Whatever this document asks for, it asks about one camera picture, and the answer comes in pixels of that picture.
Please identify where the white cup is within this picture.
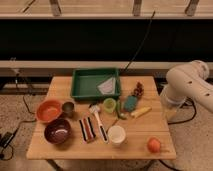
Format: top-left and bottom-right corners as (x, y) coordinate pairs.
(108, 125), (126, 146)

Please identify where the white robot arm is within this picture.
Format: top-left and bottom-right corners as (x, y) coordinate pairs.
(160, 60), (213, 121)

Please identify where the yellow banana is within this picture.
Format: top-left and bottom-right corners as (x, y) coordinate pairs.
(131, 107), (152, 118)

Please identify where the purple bowl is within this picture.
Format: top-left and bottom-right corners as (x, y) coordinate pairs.
(44, 119), (71, 144)

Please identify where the black floor cable left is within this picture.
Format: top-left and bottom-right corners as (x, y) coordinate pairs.
(0, 74), (38, 161)

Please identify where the brown pine cone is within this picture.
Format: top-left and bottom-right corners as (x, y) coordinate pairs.
(133, 82), (144, 98)

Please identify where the small metal cup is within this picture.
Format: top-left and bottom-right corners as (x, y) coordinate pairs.
(62, 102), (74, 117)

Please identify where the black power adapter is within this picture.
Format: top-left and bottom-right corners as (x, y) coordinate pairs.
(0, 132), (12, 148)

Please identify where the black cable over rail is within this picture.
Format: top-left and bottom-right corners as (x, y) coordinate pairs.
(119, 10), (157, 76)

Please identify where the green cucumber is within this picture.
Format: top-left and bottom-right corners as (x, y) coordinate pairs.
(116, 100), (127, 120)

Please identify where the white handled brush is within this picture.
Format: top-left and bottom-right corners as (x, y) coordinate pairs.
(89, 104), (108, 143)

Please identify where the light green cup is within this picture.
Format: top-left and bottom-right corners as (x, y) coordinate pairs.
(103, 98), (116, 113)

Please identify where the black cable right floor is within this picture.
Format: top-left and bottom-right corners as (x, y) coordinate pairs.
(167, 98), (198, 126)

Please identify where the orange bowl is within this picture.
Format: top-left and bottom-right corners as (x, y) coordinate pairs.
(36, 99), (62, 123)

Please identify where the orange fruit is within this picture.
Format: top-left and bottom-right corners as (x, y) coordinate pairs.
(147, 138), (161, 153)

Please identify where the teal sponge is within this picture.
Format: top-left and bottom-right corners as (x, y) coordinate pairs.
(124, 96), (137, 112)

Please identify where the green plastic tray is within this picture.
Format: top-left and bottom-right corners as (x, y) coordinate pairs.
(70, 68), (121, 101)

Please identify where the white cloth in tray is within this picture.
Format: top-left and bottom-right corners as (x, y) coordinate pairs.
(98, 77), (116, 94)

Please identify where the wooden table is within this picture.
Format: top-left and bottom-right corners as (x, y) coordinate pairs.
(27, 76), (176, 160)

